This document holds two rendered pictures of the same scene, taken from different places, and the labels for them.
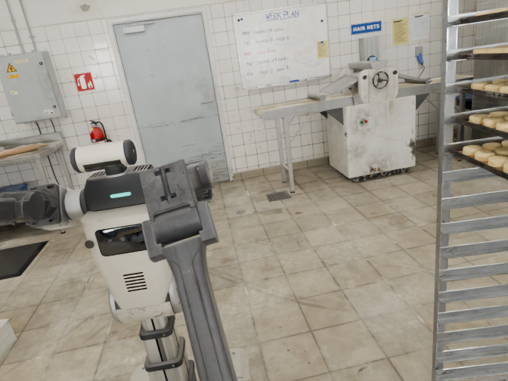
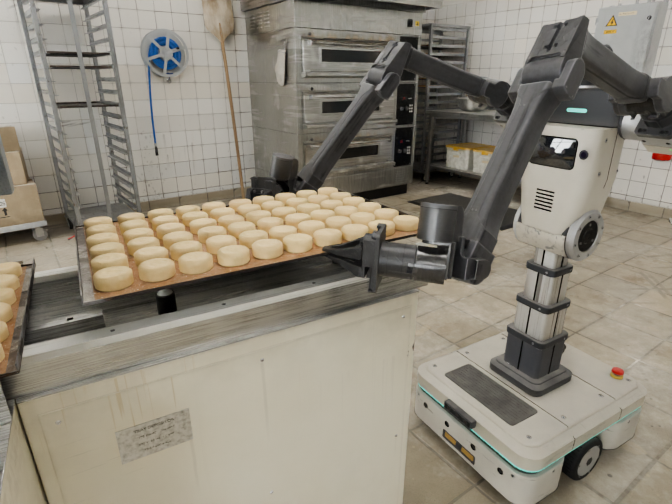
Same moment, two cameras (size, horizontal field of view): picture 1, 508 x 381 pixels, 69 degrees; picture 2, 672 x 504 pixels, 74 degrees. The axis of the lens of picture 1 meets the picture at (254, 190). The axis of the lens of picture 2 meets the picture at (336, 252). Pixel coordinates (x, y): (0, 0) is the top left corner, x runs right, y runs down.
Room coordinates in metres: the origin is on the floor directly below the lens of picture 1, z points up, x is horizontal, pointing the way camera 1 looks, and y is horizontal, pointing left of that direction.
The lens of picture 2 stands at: (-0.19, -0.44, 1.24)
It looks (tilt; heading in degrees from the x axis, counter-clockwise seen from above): 21 degrees down; 61
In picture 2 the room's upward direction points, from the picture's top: straight up
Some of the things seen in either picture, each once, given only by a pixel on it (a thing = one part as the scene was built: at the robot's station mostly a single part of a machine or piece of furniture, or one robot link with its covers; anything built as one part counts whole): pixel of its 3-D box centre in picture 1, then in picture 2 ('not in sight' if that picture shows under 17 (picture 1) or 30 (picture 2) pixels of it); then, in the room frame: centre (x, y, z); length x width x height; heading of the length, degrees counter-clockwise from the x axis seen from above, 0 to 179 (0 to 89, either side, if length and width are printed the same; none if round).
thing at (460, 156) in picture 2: not in sight; (468, 156); (3.86, 3.57, 0.36); 0.47 x 0.39 x 0.26; 5
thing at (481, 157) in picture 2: not in sight; (496, 160); (3.90, 3.17, 0.36); 0.47 x 0.38 x 0.26; 7
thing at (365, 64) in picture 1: (367, 64); not in sight; (4.23, -1.42, 1.23); 0.58 x 0.19 x 0.07; 7
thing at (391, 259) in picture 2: not in sight; (392, 259); (0.22, 0.10, 0.97); 0.07 x 0.07 x 0.10; 46
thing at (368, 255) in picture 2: not in sight; (350, 248); (0.17, 0.15, 0.98); 0.09 x 0.07 x 0.07; 136
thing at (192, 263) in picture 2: not in sight; (196, 262); (-0.07, 0.21, 0.98); 0.05 x 0.05 x 0.02
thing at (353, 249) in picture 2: not in sight; (349, 259); (0.16, 0.15, 0.96); 0.09 x 0.07 x 0.07; 136
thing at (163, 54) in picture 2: not in sight; (169, 94); (0.60, 4.21, 1.10); 0.41 x 0.17 x 1.10; 7
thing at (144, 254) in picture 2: not in sight; (151, 257); (-0.13, 0.27, 0.98); 0.05 x 0.05 x 0.02
